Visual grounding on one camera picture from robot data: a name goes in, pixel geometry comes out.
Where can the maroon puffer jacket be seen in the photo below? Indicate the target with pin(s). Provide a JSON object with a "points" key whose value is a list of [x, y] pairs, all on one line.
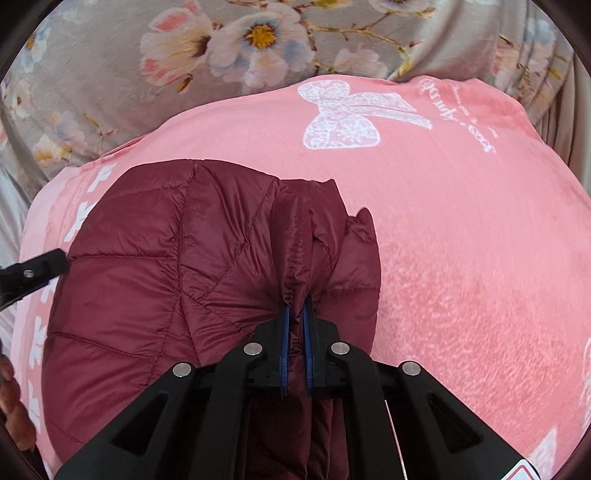
{"points": [[161, 277]]}

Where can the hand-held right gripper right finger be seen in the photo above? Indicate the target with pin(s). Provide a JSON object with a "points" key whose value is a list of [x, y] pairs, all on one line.
{"points": [[308, 341]]}

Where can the grey floral bed sheet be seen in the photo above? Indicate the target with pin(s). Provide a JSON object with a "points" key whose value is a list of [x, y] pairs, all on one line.
{"points": [[115, 92]]}

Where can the pink fleece blanket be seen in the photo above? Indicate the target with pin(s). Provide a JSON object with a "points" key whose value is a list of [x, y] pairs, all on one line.
{"points": [[461, 230]]}

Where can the person's left hand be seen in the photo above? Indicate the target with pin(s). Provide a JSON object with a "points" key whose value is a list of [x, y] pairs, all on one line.
{"points": [[16, 410]]}

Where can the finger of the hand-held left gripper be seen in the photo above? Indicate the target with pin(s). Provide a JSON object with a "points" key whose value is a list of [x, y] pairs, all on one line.
{"points": [[32, 273]]}

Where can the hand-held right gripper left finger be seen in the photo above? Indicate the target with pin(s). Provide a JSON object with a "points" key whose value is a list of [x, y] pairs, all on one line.
{"points": [[285, 332]]}

